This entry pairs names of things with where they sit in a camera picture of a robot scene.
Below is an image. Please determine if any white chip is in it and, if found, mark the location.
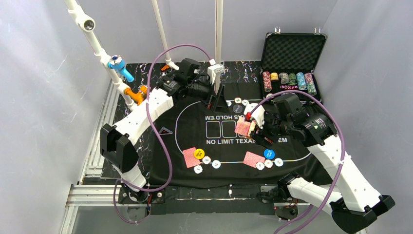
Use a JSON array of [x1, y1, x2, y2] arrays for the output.
[[264, 159, 274, 168], [202, 156, 211, 165], [234, 97, 242, 104], [255, 161, 265, 171]]

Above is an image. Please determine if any clear dealer button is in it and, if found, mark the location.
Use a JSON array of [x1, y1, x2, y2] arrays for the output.
[[232, 104, 243, 114]]

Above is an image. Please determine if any playing card deck box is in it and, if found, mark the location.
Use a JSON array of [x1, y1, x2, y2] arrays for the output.
[[247, 120, 257, 138]]

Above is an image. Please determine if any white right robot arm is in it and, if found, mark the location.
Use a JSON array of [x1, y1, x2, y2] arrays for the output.
[[244, 90, 395, 234]]

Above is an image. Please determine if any yellow poker chip stack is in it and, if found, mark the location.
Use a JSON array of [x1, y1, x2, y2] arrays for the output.
[[270, 72, 279, 82]]

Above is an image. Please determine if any pink poker chip stack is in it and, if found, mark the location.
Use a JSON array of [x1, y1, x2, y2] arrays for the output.
[[304, 73, 317, 96]]

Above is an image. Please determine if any red playing card deck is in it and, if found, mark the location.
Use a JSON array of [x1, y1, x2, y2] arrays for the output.
[[234, 116, 251, 137]]

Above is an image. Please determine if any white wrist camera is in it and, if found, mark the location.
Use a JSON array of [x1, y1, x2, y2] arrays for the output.
[[207, 58, 225, 84], [244, 103, 265, 129]]

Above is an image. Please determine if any black poker chip case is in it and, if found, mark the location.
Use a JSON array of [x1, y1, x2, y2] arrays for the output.
[[260, 32, 327, 101]]

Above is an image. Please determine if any green poker chip stack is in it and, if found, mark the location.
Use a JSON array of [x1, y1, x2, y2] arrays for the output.
[[288, 73, 297, 86]]

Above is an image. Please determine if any clear plastic card wedge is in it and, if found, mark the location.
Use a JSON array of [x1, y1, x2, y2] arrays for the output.
[[158, 127, 173, 135]]

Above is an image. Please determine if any light blue chip stack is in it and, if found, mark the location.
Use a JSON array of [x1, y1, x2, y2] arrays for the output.
[[296, 72, 307, 90]]

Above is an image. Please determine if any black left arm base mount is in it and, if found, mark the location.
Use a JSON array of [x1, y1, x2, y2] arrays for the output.
[[113, 182, 166, 224]]

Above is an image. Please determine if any orange plastic faucet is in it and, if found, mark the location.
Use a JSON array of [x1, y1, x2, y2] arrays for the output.
[[124, 85, 148, 106]]

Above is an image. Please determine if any light blue chip row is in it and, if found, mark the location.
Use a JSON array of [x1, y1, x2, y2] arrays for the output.
[[211, 160, 221, 169], [273, 158, 284, 167]]

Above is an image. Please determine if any black poker table mat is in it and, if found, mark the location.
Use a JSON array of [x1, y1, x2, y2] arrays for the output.
[[149, 97, 332, 188]]

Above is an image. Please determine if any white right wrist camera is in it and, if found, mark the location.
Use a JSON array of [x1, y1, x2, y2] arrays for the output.
[[244, 103, 265, 129]]

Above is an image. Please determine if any blue small blind button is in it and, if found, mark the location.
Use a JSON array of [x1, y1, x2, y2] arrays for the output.
[[263, 149, 275, 160]]

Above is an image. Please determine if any red card player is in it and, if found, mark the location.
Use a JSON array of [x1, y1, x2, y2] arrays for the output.
[[243, 152, 266, 168], [183, 147, 201, 168]]

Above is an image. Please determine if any blue plastic faucet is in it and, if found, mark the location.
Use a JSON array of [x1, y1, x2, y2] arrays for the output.
[[107, 55, 134, 82]]

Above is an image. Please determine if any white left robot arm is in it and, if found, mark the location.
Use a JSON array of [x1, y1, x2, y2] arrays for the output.
[[100, 58, 228, 193]]

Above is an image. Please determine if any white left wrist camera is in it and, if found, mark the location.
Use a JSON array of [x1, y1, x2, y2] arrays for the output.
[[207, 58, 225, 84]]

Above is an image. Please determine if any yellow big blind button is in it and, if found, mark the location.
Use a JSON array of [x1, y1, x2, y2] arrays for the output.
[[193, 148, 205, 159]]

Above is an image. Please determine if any grey poker chip stack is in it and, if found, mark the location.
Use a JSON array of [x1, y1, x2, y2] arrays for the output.
[[279, 73, 289, 84]]

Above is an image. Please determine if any red poker chip stack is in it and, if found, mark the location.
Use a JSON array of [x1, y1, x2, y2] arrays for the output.
[[263, 71, 272, 92]]

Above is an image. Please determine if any aluminium frame rail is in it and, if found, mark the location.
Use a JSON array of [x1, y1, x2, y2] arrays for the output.
[[59, 80, 367, 234]]

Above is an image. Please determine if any white PVC pipe frame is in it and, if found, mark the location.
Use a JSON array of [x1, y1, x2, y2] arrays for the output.
[[65, 0, 212, 112]]

